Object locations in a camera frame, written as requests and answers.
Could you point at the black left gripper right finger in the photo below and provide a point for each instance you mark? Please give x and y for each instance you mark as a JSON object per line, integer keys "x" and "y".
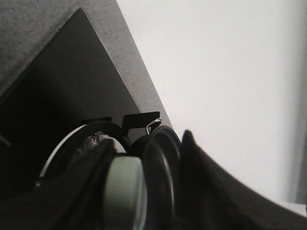
{"x": 212, "y": 199}

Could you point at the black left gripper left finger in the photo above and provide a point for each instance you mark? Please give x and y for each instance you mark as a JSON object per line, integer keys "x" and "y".
{"x": 72, "y": 201}

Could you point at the black frying pan mint handle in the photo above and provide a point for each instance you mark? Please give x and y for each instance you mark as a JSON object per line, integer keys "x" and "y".
{"x": 142, "y": 189}

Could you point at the left black burner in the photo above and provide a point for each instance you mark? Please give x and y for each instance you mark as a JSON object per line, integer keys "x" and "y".
{"x": 78, "y": 144}

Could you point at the left black pan support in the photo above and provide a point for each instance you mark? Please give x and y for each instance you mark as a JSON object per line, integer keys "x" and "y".
{"x": 132, "y": 121}

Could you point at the black glass gas cooktop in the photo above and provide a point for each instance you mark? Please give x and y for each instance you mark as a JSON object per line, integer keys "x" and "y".
{"x": 71, "y": 80}

